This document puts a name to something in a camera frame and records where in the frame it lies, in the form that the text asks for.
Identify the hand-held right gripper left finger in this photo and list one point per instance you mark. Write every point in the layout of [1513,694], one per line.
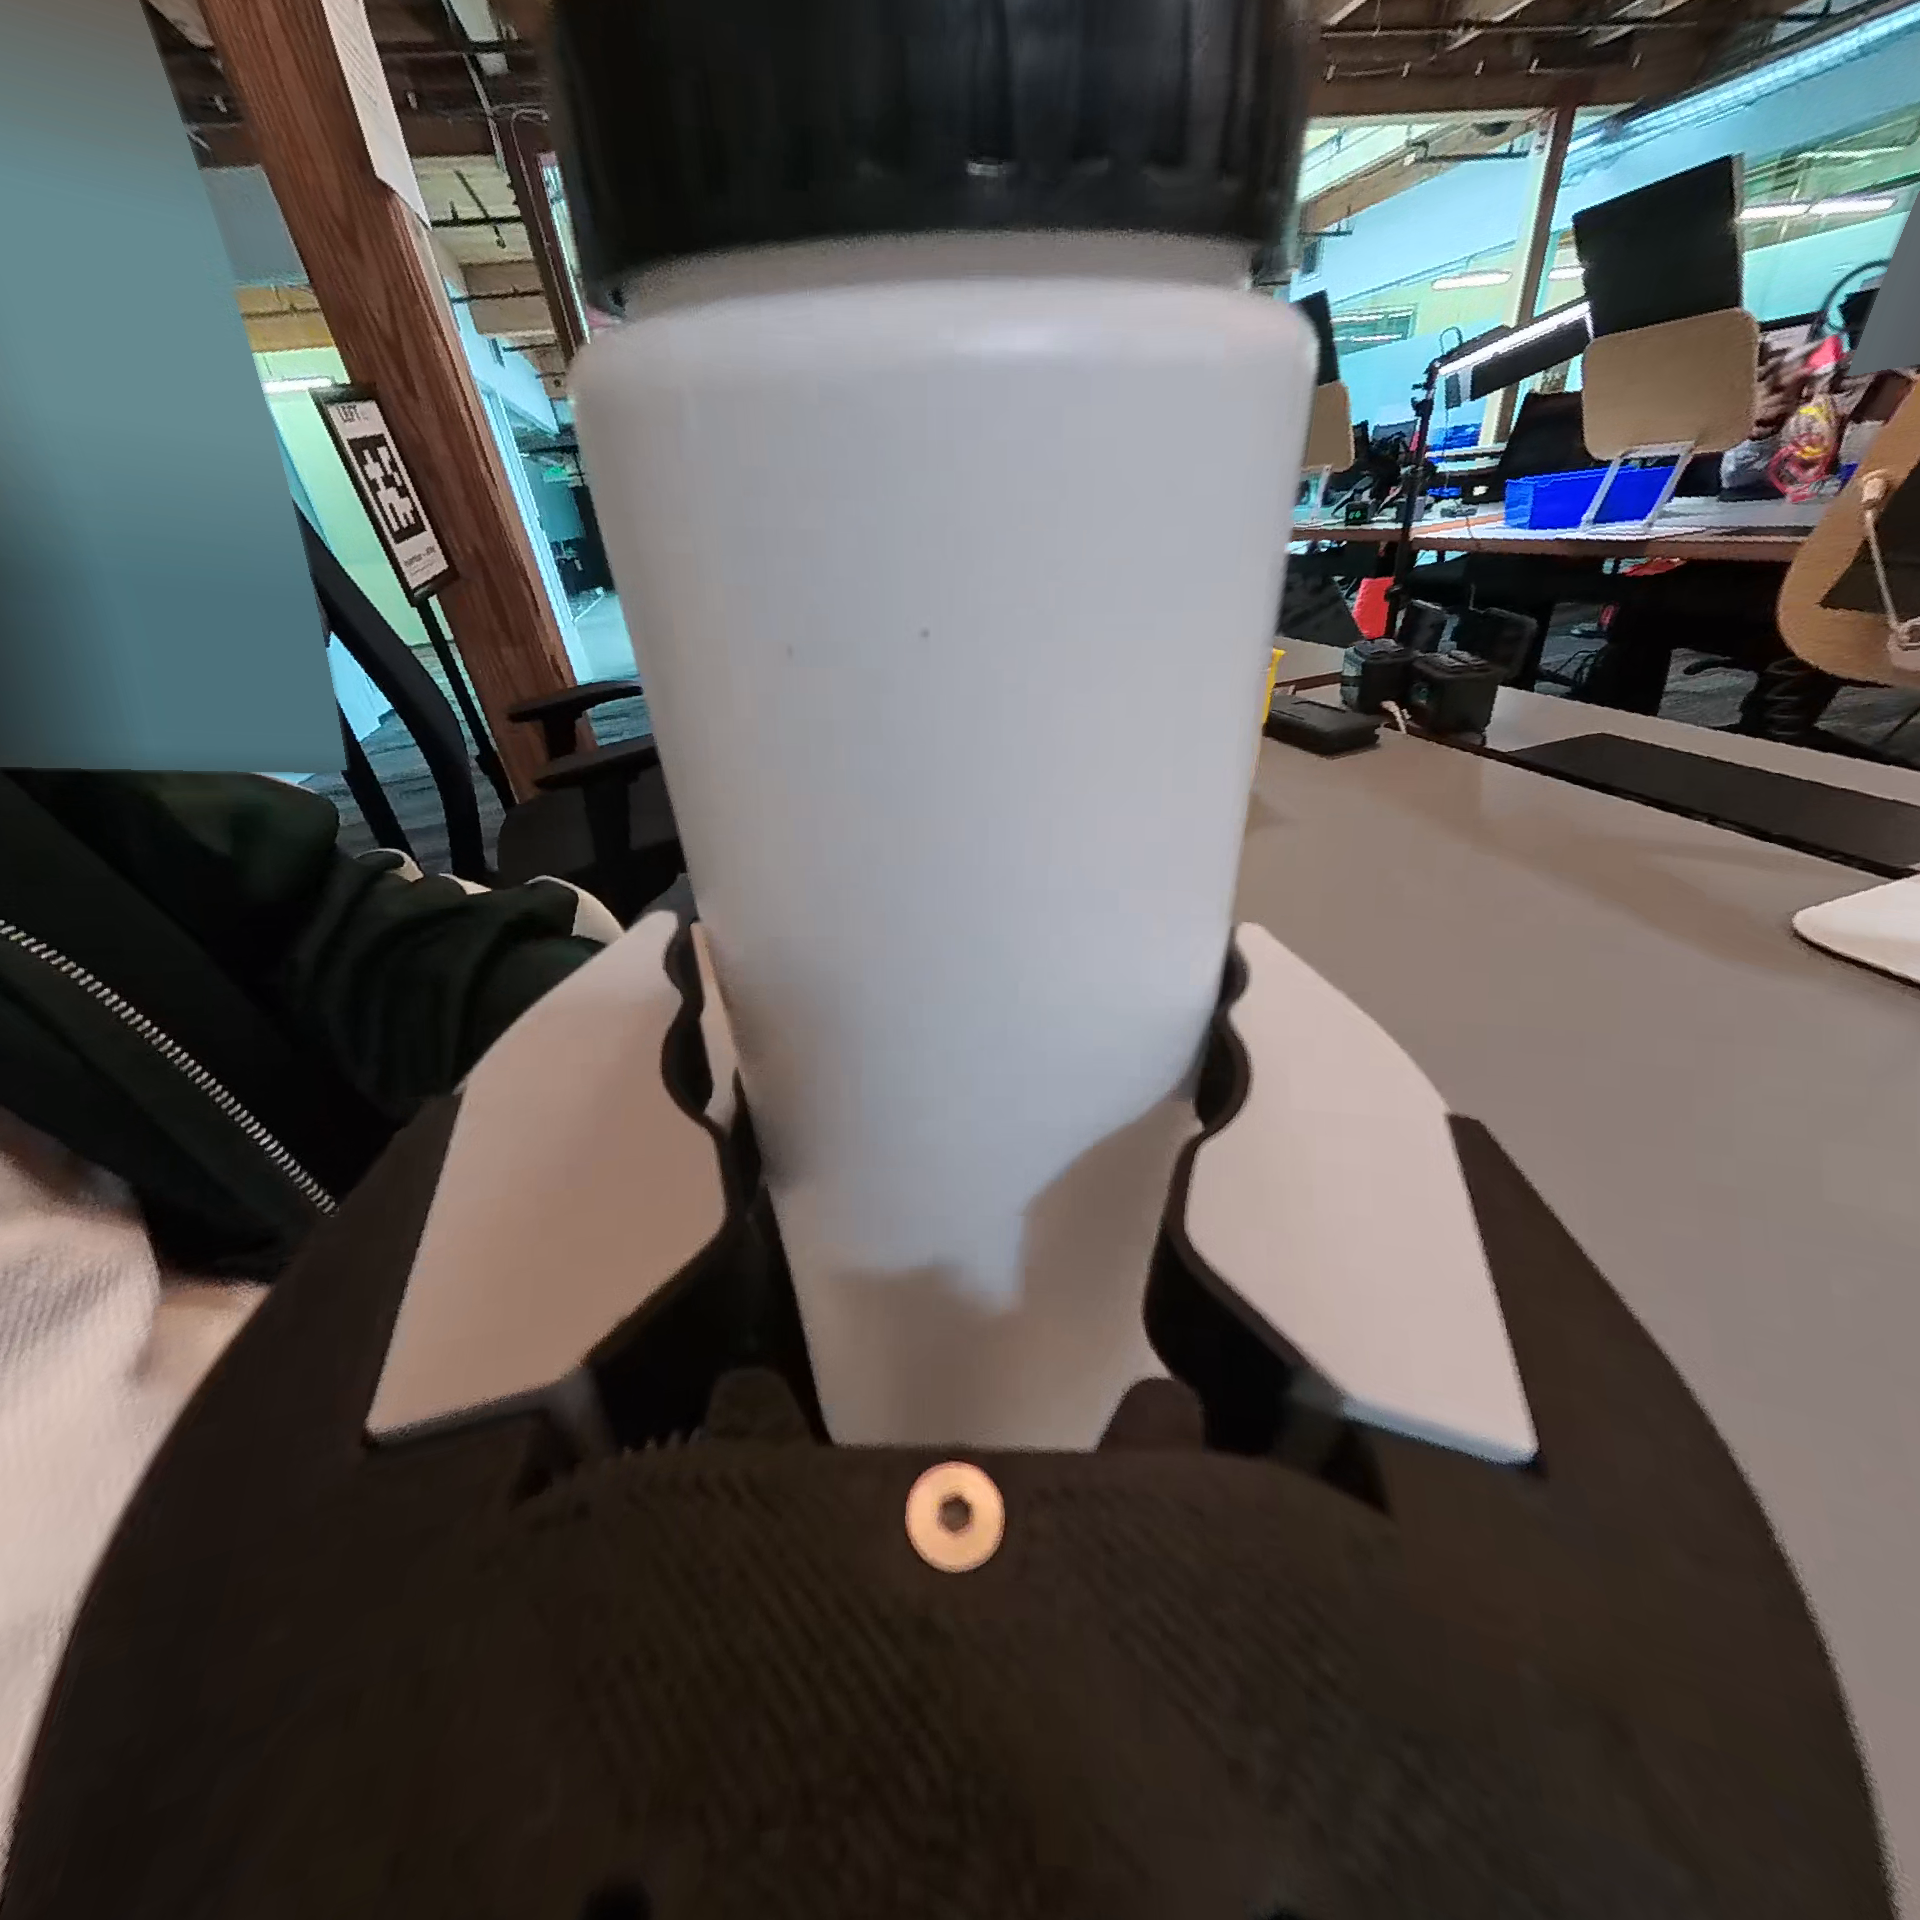
[562,1215]

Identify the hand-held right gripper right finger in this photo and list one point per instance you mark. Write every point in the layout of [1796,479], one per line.
[1349,1230]

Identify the white bottle black lid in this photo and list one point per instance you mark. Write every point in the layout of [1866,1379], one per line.
[944,750]

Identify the person's left forearm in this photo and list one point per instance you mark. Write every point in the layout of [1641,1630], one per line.
[451,975]

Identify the grey desk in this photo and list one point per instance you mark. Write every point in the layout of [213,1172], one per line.
[1576,1050]

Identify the wooden background desk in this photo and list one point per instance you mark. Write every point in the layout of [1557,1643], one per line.
[1576,540]

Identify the black flat case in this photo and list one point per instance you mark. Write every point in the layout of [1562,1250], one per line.
[1324,728]

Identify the white monitor base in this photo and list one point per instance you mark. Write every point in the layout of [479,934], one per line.
[1867,931]

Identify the framed marker sign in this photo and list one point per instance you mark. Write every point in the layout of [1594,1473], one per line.
[389,488]

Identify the blue plastic bin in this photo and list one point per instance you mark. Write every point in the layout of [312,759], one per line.
[1576,499]

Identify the wooden screen holder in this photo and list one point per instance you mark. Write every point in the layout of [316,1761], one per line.
[1821,599]

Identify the beige cardboard panel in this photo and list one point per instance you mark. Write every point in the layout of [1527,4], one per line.
[1673,378]
[1328,427]

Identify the wooden pillar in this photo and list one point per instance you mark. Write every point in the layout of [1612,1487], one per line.
[389,376]

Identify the white paper notice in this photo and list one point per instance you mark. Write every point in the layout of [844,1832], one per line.
[375,90]

